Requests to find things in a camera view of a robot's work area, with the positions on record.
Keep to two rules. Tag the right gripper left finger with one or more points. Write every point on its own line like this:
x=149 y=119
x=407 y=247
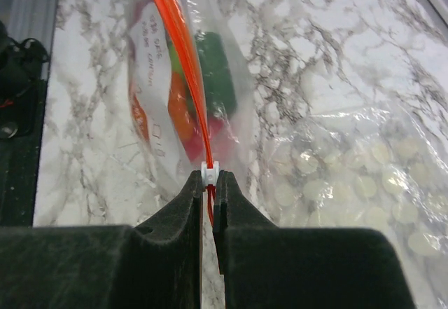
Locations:
x=156 y=264

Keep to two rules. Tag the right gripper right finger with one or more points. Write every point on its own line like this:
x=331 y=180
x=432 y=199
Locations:
x=265 y=266

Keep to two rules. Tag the clear zip bag orange zipper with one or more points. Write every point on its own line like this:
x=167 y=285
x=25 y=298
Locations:
x=189 y=89

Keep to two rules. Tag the orange tangerine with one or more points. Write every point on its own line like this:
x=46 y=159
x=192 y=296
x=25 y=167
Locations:
x=178 y=108

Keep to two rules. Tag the dark green lime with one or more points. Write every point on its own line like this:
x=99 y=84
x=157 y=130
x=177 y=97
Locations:
x=219 y=90

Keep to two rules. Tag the green apple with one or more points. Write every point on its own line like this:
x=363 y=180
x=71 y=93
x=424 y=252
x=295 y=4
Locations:
x=175 y=62

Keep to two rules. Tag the clear bag of white discs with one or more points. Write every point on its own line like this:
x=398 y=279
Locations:
x=369 y=167

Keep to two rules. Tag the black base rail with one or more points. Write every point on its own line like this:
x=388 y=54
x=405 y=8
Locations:
x=23 y=100

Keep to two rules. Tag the aluminium frame rail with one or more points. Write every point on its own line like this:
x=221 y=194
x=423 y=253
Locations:
x=30 y=19

